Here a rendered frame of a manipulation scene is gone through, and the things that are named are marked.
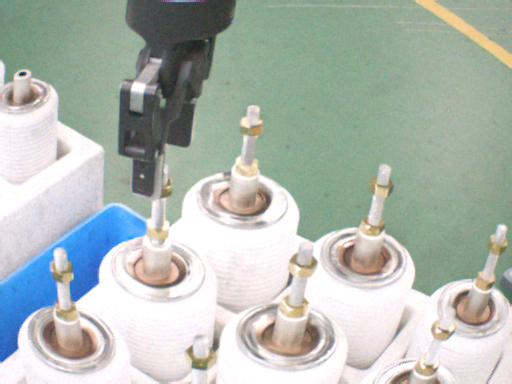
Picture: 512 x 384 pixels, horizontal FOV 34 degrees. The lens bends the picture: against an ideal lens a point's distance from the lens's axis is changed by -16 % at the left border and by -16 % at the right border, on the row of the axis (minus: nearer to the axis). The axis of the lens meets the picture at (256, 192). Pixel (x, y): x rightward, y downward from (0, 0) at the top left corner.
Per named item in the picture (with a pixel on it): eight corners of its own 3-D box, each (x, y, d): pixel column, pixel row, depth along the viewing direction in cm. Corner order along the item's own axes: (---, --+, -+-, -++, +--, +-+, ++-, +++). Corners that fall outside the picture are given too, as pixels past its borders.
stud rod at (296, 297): (296, 321, 68) (313, 240, 64) (297, 329, 67) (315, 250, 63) (282, 320, 68) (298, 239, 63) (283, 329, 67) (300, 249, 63)
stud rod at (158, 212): (150, 245, 72) (154, 161, 68) (163, 246, 72) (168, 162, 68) (150, 253, 71) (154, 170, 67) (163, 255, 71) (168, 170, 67)
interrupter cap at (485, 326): (510, 340, 69) (512, 334, 69) (437, 342, 69) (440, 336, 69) (502, 285, 75) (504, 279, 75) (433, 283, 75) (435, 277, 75)
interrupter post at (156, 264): (156, 259, 74) (157, 225, 72) (177, 274, 73) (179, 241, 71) (135, 271, 73) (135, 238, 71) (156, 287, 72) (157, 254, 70)
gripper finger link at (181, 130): (194, 104, 68) (189, 148, 70) (197, 100, 68) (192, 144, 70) (165, 99, 68) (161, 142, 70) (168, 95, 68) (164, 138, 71)
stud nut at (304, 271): (315, 262, 65) (317, 252, 65) (317, 278, 64) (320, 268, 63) (286, 261, 65) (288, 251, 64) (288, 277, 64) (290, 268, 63)
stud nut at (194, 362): (219, 368, 56) (220, 360, 55) (194, 373, 55) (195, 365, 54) (205, 348, 57) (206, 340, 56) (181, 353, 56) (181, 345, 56)
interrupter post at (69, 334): (52, 346, 64) (47, 316, 62) (62, 328, 66) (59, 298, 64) (78, 358, 63) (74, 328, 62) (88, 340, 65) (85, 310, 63)
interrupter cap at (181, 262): (155, 230, 77) (155, 223, 77) (225, 277, 74) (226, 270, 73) (92, 267, 72) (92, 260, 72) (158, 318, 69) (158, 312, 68)
